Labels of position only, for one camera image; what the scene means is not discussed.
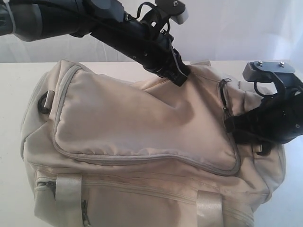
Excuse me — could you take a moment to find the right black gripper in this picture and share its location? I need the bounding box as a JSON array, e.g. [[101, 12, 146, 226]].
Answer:
[[225, 78, 303, 144]]

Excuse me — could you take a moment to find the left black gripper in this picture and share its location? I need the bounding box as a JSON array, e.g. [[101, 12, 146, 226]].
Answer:
[[91, 20, 190, 86]]

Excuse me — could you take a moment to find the beige fabric duffel bag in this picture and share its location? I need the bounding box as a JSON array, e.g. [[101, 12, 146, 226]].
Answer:
[[21, 60, 286, 227]]

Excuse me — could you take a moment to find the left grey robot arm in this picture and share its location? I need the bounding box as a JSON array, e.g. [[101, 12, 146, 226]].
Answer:
[[0, 0, 190, 86]]

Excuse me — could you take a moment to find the white backdrop curtain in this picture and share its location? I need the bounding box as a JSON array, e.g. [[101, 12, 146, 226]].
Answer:
[[0, 0, 303, 63]]

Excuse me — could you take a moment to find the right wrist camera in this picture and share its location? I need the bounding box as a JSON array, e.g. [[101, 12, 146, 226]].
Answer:
[[242, 61, 295, 83]]

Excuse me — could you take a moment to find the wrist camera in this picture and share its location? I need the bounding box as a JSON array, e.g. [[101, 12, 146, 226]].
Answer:
[[242, 61, 295, 83], [155, 0, 188, 25]]

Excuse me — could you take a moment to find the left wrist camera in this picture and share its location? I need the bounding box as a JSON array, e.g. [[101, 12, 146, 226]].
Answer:
[[155, 0, 188, 25]]

